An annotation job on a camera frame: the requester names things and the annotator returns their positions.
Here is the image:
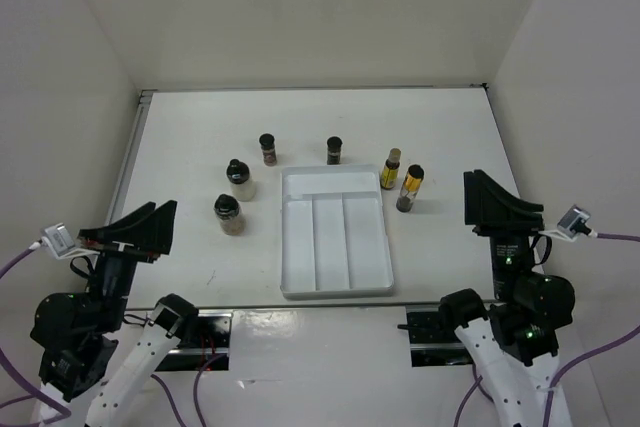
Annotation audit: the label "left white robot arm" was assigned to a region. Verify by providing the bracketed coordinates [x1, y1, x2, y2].
[30, 200, 199, 426]

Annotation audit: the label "large jar white contents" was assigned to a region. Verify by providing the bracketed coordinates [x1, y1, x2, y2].
[226, 159, 256, 202]

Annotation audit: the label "tall gold band bottle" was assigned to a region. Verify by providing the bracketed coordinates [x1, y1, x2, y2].
[396, 164, 425, 213]

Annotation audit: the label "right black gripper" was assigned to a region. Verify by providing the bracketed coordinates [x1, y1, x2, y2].
[462, 165, 543, 299]

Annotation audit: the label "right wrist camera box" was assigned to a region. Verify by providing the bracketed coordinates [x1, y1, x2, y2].
[540, 205, 593, 242]

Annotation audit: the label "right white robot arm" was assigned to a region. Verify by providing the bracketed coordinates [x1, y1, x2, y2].
[438, 170, 575, 426]

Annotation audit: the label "large jar brown spice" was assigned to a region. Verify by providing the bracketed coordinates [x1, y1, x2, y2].
[214, 194, 245, 236]

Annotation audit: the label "small dark label spice jar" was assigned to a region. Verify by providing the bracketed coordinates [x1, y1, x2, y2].
[326, 136, 343, 165]

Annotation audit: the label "yellow label bottle tan cap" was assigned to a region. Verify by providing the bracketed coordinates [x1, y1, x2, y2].
[380, 148, 401, 190]

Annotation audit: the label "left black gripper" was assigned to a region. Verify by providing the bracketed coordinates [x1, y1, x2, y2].
[80, 197, 179, 330]

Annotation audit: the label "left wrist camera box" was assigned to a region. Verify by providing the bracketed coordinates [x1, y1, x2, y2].
[41, 223, 77, 260]

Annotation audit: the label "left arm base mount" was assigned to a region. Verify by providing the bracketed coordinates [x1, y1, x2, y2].
[156, 310, 233, 372]

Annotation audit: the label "white compartment organizer tray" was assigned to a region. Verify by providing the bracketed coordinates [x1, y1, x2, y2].
[280, 164, 394, 301]

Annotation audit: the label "small red label spice jar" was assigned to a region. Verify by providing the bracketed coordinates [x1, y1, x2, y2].
[259, 133, 277, 166]

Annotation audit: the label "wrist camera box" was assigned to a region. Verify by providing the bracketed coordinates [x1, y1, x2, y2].
[540, 205, 593, 242]
[41, 223, 77, 260]

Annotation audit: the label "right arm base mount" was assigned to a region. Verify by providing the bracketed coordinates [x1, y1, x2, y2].
[397, 300, 490, 368]

